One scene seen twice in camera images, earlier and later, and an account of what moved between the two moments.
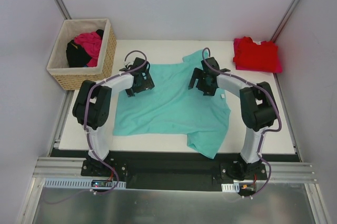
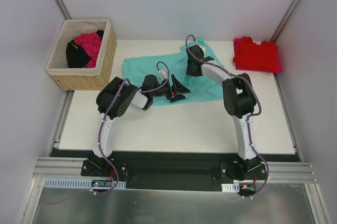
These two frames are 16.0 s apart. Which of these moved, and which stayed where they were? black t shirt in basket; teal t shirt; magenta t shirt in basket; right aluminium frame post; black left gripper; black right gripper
Moved: teal t shirt; black left gripper; black right gripper
Stayed: right aluminium frame post; black t shirt in basket; magenta t shirt in basket
